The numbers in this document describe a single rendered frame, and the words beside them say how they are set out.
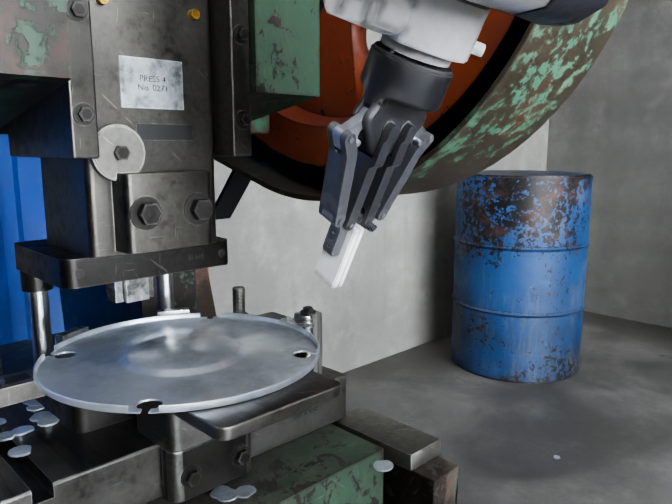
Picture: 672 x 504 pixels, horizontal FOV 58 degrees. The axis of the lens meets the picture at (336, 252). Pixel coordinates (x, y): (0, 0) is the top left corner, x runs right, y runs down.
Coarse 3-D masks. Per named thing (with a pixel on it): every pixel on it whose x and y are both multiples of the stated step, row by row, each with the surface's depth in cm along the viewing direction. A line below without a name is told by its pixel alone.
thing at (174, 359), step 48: (96, 336) 71; (144, 336) 71; (192, 336) 70; (240, 336) 71; (288, 336) 71; (48, 384) 57; (96, 384) 57; (144, 384) 57; (192, 384) 57; (240, 384) 57; (288, 384) 57
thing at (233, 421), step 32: (320, 384) 58; (160, 416) 60; (192, 416) 51; (224, 416) 51; (256, 416) 51; (288, 416) 53; (192, 448) 61; (224, 448) 64; (192, 480) 60; (224, 480) 64
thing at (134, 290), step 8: (128, 280) 71; (136, 280) 71; (144, 280) 72; (152, 280) 74; (112, 288) 71; (120, 288) 71; (128, 288) 71; (136, 288) 71; (144, 288) 72; (152, 288) 74; (112, 296) 71; (120, 296) 71; (128, 296) 71; (136, 296) 71; (144, 296) 72; (152, 296) 74
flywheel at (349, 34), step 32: (320, 32) 96; (352, 32) 92; (480, 32) 72; (512, 32) 70; (320, 64) 97; (352, 64) 92; (480, 64) 73; (320, 96) 98; (352, 96) 93; (448, 96) 76; (480, 96) 78; (288, 128) 99; (320, 128) 94; (448, 128) 82; (320, 160) 95
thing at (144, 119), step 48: (96, 0) 58; (144, 0) 62; (192, 0) 65; (96, 48) 59; (144, 48) 62; (192, 48) 66; (96, 96) 60; (144, 96) 63; (192, 96) 67; (144, 144) 64; (192, 144) 68; (48, 192) 68; (96, 192) 61; (144, 192) 61; (192, 192) 65; (48, 240) 70; (96, 240) 61; (144, 240) 62; (192, 240) 66
